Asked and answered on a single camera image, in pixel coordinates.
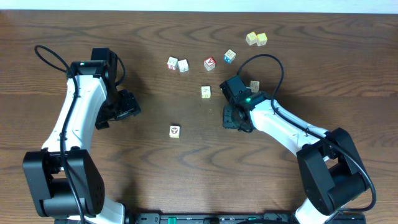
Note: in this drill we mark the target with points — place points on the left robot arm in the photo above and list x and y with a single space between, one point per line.
63 180

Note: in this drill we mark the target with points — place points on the blue and white block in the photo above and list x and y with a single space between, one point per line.
229 56

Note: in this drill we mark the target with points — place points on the bright yellow block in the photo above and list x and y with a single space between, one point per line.
261 39

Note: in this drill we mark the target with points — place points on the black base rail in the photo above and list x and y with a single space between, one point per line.
156 218

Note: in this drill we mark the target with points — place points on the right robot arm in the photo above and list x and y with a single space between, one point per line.
331 169

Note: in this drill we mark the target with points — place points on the block with red emblem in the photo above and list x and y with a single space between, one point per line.
174 131

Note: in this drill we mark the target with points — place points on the yellow block centre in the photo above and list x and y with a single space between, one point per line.
205 92

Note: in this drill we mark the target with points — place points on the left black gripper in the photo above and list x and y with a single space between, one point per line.
123 109

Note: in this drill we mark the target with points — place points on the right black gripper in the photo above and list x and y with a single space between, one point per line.
227 122

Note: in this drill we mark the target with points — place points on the plain white block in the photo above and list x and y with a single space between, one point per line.
183 65

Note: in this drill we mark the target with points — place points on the pale yellow block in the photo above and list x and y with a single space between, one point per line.
251 38

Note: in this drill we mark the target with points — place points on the red letter A block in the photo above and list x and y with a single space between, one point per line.
209 63

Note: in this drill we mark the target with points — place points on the white block red side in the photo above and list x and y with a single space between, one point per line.
172 63

